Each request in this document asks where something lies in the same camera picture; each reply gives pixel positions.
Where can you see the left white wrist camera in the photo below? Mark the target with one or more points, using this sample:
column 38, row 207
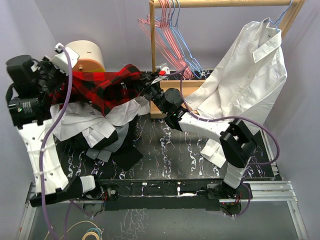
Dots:
column 65, row 59

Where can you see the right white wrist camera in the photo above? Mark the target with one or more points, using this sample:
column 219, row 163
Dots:
column 163, row 69

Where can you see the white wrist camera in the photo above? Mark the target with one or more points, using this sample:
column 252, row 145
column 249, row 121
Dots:
column 65, row 59
column 163, row 69

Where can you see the cream cylindrical drum toy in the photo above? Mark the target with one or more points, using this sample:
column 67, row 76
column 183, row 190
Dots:
column 90, row 56

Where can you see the aluminium frame rail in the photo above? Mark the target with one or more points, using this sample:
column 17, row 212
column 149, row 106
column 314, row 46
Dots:
column 278, row 191

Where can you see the blue hanger holding shirt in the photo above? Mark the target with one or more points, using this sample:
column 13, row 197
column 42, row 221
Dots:
column 278, row 21

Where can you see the white shirt on hanger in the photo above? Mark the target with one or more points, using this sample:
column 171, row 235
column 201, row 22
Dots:
column 248, row 79

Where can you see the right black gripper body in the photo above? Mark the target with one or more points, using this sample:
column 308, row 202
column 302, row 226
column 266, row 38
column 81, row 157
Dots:
column 153, row 91

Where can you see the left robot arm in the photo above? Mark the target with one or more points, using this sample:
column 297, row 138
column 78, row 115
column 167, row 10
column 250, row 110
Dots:
column 29, row 101

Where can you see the pink wire hanger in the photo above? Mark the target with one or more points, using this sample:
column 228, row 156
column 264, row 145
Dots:
column 144, row 24

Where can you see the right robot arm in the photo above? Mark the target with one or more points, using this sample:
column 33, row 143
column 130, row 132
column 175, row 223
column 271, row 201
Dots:
column 237, row 141

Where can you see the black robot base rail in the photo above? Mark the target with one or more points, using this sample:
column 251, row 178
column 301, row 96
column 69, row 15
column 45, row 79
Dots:
column 208, row 194

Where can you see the grey garment in pile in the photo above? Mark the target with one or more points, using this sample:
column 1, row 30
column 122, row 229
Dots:
column 104, row 148

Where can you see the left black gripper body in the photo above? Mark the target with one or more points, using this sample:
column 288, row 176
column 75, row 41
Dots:
column 51, row 78

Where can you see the red black plaid shirt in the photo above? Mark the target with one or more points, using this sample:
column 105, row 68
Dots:
column 106, row 90

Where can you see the black garment in pile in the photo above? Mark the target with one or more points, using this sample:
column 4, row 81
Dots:
column 126, row 157

